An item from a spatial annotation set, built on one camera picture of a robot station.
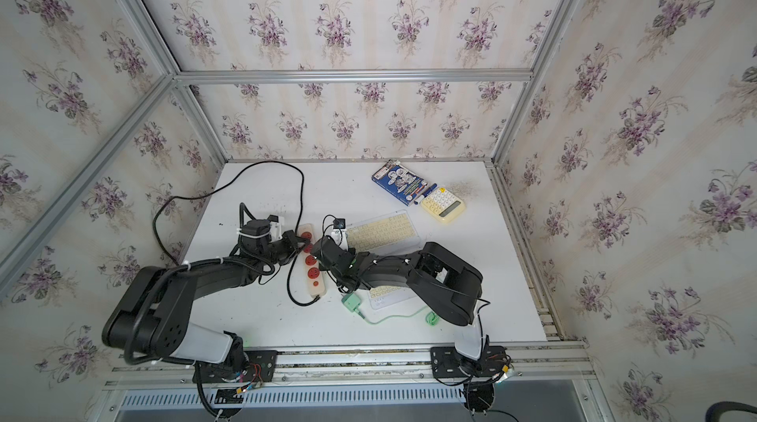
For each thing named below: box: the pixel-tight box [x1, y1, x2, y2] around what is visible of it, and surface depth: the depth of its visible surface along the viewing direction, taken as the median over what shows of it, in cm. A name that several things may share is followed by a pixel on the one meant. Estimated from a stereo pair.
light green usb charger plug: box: [341, 292, 362, 313], surface depth 84 cm
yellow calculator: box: [420, 187, 467, 222], surface depth 106 cm
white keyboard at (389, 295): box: [368, 284, 417, 311], surface depth 86 cm
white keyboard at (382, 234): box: [346, 209, 421, 255], surface depth 100 cm
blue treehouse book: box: [371, 159, 428, 207], surface depth 113 cm
